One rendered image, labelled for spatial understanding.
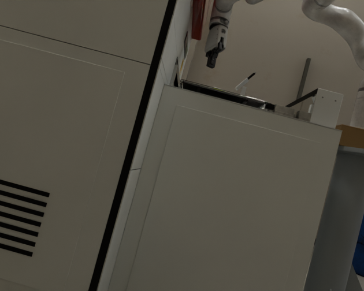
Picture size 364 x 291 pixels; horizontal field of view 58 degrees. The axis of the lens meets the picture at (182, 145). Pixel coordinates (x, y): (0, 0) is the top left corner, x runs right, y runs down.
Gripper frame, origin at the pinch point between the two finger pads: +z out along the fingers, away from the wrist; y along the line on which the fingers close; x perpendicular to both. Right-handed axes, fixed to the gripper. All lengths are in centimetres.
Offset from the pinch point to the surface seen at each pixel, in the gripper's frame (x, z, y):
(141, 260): 15, 80, -8
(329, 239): -67, 61, -15
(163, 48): 31.9, 17.5, -29.9
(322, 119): -31.0, 19.5, -32.8
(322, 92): -29.0, 10.2, -33.1
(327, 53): -243, -155, 156
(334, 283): -70, 78, -17
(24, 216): 54, 71, -11
